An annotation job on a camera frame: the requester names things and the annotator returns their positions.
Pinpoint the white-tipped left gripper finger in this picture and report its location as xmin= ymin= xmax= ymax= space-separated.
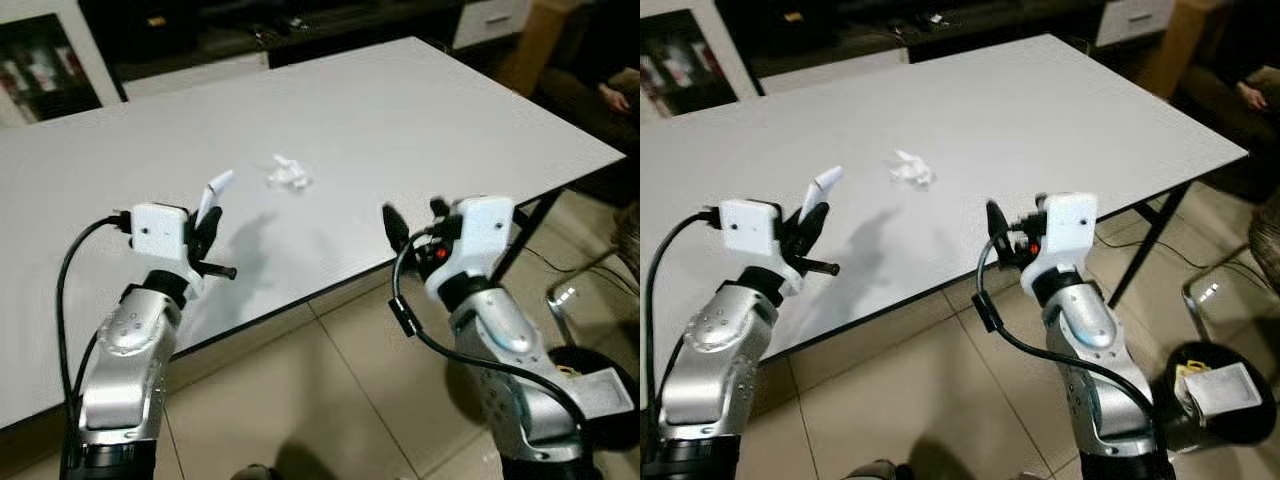
xmin=800 ymin=165 xmax=844 ymax=236
xmin=199 ymin=169 xmax=236 ymax=233

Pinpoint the white paper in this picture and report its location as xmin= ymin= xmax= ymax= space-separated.
xmin=267 ymin=155 xmax=314 ymax=192
xmin=890 ymin=149 xmax=937 ymax=190

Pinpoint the round black rubbish bin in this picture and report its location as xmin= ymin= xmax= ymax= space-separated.
xmin=1150 ymin=340 xmax=1278 ymax=447
xmin=545 ymin=345 xmax=641 ymax=451

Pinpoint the dark brown round sofa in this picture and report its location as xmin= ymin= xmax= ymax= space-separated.
xmin=538 ymin=55 xmax=641 ymax=156
xmin=1170 ymin=55 xmax=1280 ymax=156

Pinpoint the white cabinet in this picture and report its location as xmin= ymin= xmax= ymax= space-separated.
xmin=640 ymin=0 xmax=763 ymax=127
xmin=0 ymin=0 xmax=128 ymax=129

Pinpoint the brown wooden panel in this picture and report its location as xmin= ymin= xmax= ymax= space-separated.
xmin=1140 ymin=0 xmax=1213 ymax=101
xmin=498 ymin=0 xmax=573 ymax=97

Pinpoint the white drawer unit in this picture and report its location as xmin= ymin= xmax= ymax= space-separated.
xmin=1095 ymin=0 xmax=1177 ymax=47
xmin=452 ymin=0 xmax=547 ymax=50

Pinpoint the white rectangular carton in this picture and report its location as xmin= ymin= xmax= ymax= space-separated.
xmin=570 ymin=366 xmax=637 ymax=417
xmin=1185 ymin=362 xmax=1263 ymax=417

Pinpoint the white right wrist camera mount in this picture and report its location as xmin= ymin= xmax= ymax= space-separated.
xmin=425 ymin=195 xmax=516 ymax=306
xmin=1020 ymin=192 xmax=1099 ymax=301

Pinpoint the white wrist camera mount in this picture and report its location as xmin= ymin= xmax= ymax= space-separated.
xmin=130 ymin=203 xmax=201 ymax=296
xmin=1020 ymin=192 xmax=1099 ymax=301
xmin=425 ymin=195 xmax=516 ymax=306
xmin=718 ymin=198 xmax=801 ymax=293

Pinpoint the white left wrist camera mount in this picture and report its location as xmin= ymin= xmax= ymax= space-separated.
xmin=130 ymin=203 xmax=201 ymax=296
xmin=718 ymin=198 xmax=801 ymax=293

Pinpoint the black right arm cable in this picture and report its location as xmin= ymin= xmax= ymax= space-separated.
xmin=390 ymin=235 xmax=591 ymax=431
xmin=972 ymin=240 xmax=1166 ymax=441

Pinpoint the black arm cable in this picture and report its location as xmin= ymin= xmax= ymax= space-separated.
xmin=643 ymin=208 xmax=723 ymax=401
xmin=390 ymin=235 xmax=591 ymax=431
xmin=972 ymin=240 xmax=1166 ymax=441
xmin=55 ymin=212 xmax=134 ymax=471

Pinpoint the black metal table frame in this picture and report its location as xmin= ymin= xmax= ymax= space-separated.
xmin=1106 ymin=180 xmax=1194 ymax=308
xmin=493 ymin=190 xmax=563 ymax=288

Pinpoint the thin black floor cable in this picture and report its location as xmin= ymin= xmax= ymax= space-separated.
xmin=1095 ymin=225 xmax=1201 ymax=301
xmin=520 ymin=240 xmax=626 ymax=301

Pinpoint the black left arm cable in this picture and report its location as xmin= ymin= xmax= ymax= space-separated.
xmin=643 ymin=208 xmax=723 ymax=401
xmin=55 ymin=212 xmax=134 ymax=471

